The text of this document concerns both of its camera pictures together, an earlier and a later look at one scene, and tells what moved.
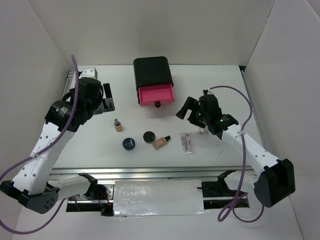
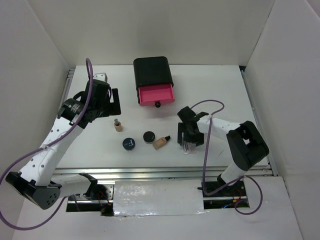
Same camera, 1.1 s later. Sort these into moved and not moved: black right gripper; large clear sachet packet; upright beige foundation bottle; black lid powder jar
Moved: black right gripper
Not moved: upright beige foundation bottle; large clear sachet packet; black lid powder jar
